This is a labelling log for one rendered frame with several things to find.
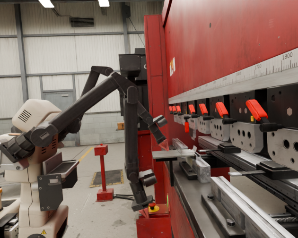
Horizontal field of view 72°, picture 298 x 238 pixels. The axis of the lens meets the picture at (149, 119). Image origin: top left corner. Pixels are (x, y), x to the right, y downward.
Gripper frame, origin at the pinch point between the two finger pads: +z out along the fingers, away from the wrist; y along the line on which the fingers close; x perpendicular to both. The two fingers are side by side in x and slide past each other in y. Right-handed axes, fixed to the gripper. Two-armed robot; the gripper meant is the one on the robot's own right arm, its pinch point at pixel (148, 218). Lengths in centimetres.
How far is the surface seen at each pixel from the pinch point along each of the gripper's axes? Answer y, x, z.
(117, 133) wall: -168, 704, -10
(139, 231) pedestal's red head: -4.6, -4.8, 2.3
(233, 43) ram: 50, -32, -59
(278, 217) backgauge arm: 52, -17, 7
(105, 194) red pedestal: -93, 192, 44
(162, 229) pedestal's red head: 5.8, -4.8, 4.7
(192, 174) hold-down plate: 28.0, 23.8, -4.6
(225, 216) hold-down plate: 32.3, -22.2, -3.3
